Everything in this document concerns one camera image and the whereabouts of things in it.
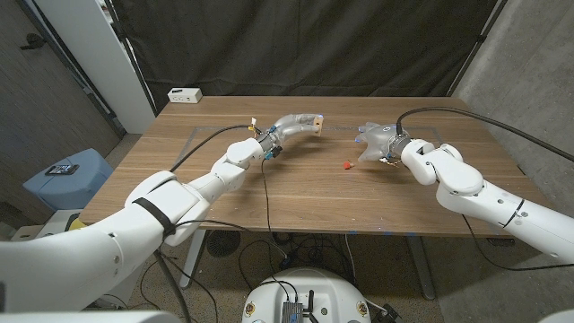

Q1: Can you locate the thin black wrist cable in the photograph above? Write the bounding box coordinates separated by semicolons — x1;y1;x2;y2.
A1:
461;214;574;273
262;156;291;266

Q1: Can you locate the blue stool with phone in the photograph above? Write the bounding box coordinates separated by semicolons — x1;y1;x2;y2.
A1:
22;148;114;212

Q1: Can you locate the white power strip box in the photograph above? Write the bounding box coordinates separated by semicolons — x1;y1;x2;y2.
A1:
167;87;204;105

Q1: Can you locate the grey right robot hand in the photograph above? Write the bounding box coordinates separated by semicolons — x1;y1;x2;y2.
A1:
355;121;410;163

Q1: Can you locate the grey table leg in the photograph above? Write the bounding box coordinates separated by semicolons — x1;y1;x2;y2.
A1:
405;235;437;301

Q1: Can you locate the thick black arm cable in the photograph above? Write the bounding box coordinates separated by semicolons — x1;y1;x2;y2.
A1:
152;124;261;323
395;106;574;163

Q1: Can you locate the white base with yellow mark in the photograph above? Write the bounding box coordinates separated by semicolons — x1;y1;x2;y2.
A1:
33;209;89;241

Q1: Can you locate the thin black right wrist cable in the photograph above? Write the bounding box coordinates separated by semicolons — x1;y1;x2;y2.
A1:
461;214;574;273

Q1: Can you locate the black floor cable bundle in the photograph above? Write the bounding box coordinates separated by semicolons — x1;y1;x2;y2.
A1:
237;232;355;292

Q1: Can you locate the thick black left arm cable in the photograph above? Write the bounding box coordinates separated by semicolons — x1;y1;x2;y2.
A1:
152;124;261;323

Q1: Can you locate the black backdrop curtain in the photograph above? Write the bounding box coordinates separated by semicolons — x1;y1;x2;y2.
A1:
105;0;510;113

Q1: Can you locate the black backdrop stand pole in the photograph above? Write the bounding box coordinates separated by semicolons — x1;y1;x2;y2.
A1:
447;0;510;98
103;0;159;117

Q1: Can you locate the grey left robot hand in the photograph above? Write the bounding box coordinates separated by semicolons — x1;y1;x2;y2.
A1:
262;112;325;150

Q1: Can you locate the black door handle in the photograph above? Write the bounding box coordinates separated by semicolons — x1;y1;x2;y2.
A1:
19;32;48;51

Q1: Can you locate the black phone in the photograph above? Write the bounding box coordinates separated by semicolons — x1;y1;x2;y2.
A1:
45;163;81;177

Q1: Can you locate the small grey finned box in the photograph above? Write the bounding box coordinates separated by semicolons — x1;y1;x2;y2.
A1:
281;301;305;323

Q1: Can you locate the white wall panel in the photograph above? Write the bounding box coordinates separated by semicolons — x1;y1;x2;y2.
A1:
33;0;156;135

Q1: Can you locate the white table leg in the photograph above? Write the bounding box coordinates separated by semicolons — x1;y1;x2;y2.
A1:
178;237;204;289

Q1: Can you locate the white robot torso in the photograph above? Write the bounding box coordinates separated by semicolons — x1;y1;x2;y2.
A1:
241;267;372;323

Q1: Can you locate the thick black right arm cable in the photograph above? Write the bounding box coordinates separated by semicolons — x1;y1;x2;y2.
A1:
395;106;574;163

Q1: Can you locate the thin black left wrist cable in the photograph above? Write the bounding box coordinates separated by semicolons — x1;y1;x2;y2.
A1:
262;156;291;266

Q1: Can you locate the black round floor fan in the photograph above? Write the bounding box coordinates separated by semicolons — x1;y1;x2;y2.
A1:
205;230;242;259

